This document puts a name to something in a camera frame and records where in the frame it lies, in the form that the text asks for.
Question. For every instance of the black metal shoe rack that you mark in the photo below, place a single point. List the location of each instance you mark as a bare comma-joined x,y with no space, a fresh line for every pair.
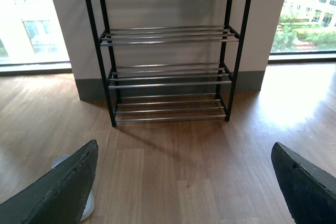
168,59

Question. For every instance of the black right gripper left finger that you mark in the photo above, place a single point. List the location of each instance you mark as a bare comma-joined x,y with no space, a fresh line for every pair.
60,195

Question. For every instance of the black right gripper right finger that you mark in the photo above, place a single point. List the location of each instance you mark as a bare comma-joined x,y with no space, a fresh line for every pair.
309,191

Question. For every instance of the light blue slide sandal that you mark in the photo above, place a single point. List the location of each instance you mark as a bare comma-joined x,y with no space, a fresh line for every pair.
89,207

